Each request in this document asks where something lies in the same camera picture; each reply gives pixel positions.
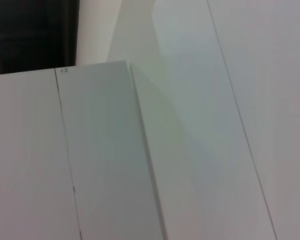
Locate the black background curtain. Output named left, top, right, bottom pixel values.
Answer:
left=0, top=0, right=80, bottom=76

